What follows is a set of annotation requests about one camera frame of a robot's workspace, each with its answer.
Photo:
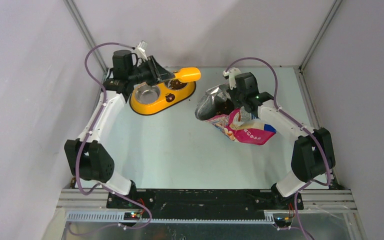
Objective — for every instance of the yellow plastic food scoop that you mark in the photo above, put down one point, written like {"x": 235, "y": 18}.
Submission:
{"x": 187, "y": 75}

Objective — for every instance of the brown pet food kibble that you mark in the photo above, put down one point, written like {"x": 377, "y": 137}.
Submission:
{"x": 175, "y": 84}

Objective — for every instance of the colourful cat food bag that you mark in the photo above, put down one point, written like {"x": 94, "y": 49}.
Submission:
{"x": 217, "y": 109}

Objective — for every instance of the aluminium corner post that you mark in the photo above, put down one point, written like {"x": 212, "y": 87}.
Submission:
{"x": 320, "y": 33}
{"x": 85, "y": 32}

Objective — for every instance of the aluminium right corner post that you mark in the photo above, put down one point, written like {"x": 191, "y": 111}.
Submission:
{"x": 320, "y": 33}

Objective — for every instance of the aluminium front frame rail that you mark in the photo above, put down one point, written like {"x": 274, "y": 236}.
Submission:
{"x": 332, "y": 203}

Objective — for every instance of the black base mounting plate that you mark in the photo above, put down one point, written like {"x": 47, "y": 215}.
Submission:
{"x": 206, "y": 204}

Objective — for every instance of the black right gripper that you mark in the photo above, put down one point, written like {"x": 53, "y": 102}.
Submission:
{"x": 232, "y": 93}

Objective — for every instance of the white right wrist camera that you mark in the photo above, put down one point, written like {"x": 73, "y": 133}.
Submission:
{"x": 230, "y": 75}

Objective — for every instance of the yellow double pet bowl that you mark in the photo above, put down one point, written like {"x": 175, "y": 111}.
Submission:
{"x": 149, "y": 100}

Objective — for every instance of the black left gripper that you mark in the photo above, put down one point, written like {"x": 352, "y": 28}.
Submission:
{"x": 158, "y": 73}

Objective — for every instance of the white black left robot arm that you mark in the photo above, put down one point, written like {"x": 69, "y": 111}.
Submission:
{"x": 87, "y": 157}

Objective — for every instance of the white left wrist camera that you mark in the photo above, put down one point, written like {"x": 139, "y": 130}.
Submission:
{"x": 140, "y": 50}

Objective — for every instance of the aluminium left corner post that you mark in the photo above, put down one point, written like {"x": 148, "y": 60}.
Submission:
{"x": 85, "y": 32}

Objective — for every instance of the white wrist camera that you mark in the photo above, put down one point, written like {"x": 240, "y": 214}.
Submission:
{"x": 140, "y": 50}
{"x": 230, "y": 75}

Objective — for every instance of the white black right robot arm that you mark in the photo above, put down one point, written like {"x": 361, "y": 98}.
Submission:
{"x": 313, "y": 152}

